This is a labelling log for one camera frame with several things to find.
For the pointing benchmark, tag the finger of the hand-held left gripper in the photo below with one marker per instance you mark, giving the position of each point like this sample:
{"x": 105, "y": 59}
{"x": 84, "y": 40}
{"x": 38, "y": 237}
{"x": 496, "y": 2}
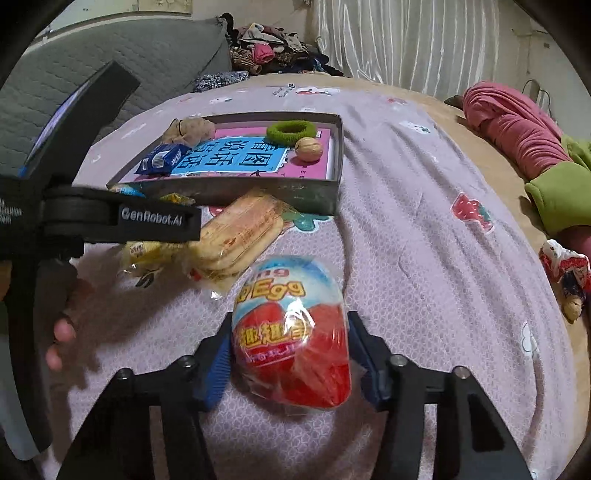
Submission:
{"x": 138, "y": 221}
{"x": 83, "y": 120}

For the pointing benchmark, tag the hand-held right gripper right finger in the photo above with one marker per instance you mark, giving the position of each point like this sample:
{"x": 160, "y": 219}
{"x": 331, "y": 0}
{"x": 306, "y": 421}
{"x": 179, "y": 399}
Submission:
{"x": 371, "y": 374}

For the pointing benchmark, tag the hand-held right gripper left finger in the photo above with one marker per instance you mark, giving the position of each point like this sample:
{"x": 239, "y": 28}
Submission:
{"x": 214, "y": 374}

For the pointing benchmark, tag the yellow snack packet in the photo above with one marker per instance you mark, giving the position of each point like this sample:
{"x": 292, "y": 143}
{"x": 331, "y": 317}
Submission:
{"x": 147, "y": 254}

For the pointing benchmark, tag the blue cookie packet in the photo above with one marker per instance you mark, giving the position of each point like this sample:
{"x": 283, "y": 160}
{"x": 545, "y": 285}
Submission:
{"x": 164, "y": 159}

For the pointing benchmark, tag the orange wafer packet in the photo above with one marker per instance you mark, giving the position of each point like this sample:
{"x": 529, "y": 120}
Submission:
{"x": 240, "y": 235}

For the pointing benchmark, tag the grey cardboard box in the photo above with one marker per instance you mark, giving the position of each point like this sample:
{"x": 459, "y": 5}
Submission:
{"x": 277, "y": 196}

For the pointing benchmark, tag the walnut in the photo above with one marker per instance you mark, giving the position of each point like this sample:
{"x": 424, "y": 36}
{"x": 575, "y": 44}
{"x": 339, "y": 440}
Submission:
{"x": 308, "y": 149}

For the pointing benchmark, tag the person's left hand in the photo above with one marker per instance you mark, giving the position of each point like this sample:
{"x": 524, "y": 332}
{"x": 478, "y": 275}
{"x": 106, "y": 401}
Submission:
{"x": 62, "y": 337}

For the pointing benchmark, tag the grey quilted headboard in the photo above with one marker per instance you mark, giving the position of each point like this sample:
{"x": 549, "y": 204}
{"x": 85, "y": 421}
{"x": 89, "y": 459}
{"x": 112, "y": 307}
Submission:
{"x": 161, "y": 60}

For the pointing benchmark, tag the pink and blue book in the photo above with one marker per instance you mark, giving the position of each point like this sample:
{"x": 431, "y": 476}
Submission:
{"x": 221, "y": 159}

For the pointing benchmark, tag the pink printed blanket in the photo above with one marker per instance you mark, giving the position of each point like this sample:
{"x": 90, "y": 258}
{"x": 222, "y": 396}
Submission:
{"x": 415, "y": 277}

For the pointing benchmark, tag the blue floral cloth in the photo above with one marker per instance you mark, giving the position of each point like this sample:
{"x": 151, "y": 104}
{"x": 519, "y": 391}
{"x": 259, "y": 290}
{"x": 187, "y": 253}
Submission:
{"x": 217, "y": 82}

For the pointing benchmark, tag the pile of clothes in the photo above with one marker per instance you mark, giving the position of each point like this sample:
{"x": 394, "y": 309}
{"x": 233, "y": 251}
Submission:
{"x": 277, "y": 46}

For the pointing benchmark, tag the small cloth doll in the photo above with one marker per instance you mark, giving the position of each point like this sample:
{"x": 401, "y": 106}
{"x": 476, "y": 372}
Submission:
{"x": 565, "y": 272}

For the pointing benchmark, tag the green fleece cloth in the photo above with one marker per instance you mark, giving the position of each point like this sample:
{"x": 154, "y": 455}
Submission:
{"x": 558, "y": 194}

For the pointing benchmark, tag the pink quilt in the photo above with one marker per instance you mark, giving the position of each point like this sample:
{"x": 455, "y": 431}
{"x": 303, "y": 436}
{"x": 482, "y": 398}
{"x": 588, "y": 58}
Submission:
{"x": 508, "y": 124}

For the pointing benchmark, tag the dark brown cloth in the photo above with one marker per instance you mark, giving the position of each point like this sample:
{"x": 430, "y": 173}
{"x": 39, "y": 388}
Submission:
{"x": 455, "y": 101}

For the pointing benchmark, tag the white curtain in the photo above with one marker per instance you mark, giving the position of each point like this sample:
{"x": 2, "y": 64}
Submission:
{"x": 406, "y": 41}

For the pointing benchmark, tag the white metal rack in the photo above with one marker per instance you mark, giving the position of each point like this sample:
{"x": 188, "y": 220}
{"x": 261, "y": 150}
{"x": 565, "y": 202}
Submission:
{"x": 535, "y": 90}

